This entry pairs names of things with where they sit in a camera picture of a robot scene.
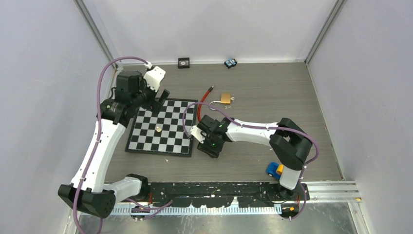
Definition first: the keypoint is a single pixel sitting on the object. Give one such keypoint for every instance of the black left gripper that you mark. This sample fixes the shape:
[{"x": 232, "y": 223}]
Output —
[{"x": 155, "y": 106}]

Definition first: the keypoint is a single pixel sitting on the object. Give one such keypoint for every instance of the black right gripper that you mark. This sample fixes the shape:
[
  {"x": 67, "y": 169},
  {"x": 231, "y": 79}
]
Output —
[{"x": 214, "y": 152}]

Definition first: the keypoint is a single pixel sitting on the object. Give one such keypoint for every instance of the brass padlock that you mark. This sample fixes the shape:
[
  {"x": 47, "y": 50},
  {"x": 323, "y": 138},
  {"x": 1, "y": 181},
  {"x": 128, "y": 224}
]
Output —
[{"x": 225, "y": 99}]

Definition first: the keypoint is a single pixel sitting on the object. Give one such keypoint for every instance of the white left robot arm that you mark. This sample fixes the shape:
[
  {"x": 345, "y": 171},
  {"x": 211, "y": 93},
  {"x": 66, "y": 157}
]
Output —
[{"x": 87, "y": 191}]

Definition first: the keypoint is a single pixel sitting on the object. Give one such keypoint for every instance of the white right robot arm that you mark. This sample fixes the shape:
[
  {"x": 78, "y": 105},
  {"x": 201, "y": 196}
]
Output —
[{"x": 290, "y": 144}]

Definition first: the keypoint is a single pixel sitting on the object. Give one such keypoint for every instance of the black white chessboard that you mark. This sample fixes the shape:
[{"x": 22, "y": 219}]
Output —
[{"x": 175, "y": 116}]

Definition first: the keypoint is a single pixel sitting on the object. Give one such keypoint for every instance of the small black square box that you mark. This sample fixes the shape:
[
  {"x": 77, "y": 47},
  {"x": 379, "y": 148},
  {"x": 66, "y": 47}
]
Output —
[{"x": 183, "y": 63}]

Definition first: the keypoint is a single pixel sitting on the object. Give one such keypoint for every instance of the blue yellow toy car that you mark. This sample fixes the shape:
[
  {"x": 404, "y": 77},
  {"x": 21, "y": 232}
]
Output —
[{"x": 274, "y": 170}]

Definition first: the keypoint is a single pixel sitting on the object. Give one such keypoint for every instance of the blue owl eraser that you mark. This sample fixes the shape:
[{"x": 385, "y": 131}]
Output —
[{"x": 229, "y": 63}]

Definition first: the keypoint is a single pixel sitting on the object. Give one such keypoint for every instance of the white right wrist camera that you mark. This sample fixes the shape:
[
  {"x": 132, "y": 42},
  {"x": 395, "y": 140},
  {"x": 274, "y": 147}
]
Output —
[{"x": 198, "y": 134}]

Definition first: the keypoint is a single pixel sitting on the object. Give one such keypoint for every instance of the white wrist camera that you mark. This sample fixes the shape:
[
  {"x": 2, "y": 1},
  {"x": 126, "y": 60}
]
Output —
[
  {"x": 154, "y": 78},
  {"x": 198, "y": 134}
]

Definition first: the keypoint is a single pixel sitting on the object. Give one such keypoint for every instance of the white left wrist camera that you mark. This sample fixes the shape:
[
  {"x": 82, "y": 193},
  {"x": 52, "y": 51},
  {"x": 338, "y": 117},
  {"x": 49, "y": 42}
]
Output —
[{"x": 154, "y": 78}]

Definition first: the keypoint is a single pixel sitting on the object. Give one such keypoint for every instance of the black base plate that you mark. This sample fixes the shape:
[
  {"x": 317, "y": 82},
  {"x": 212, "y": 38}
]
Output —
[{"x": 219, "y": 194}]

